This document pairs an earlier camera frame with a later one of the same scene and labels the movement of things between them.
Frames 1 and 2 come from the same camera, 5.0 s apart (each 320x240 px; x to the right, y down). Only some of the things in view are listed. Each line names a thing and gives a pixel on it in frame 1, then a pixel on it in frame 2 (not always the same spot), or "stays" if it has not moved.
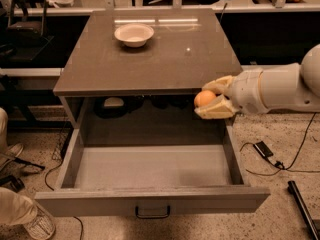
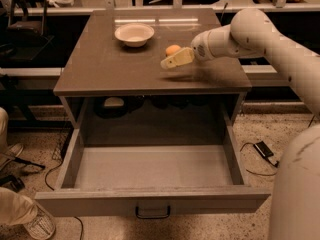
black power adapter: x=263 y=149 stays
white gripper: x=247 y=91 to x=199 y=48
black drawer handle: x=163 y=216 stays
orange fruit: x=203 y=97 to x=172 y=48
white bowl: x=134 y=35 stays
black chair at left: x=27 y=25 stays
